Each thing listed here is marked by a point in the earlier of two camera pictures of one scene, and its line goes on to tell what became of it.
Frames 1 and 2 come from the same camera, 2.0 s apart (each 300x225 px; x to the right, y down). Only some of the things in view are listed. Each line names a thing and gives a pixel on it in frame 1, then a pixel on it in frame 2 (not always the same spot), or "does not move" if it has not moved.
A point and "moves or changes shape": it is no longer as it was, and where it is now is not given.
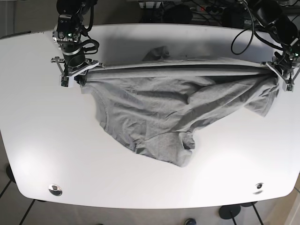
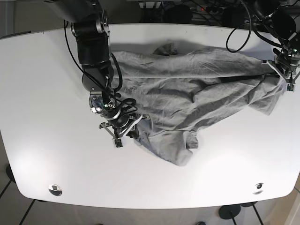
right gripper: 284,63 does not move
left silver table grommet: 55,190 does not move
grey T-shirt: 156,105 moves or changes shape
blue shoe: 190,221 to 201,223
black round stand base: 228,212 does not move
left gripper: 74,63 to 124,122
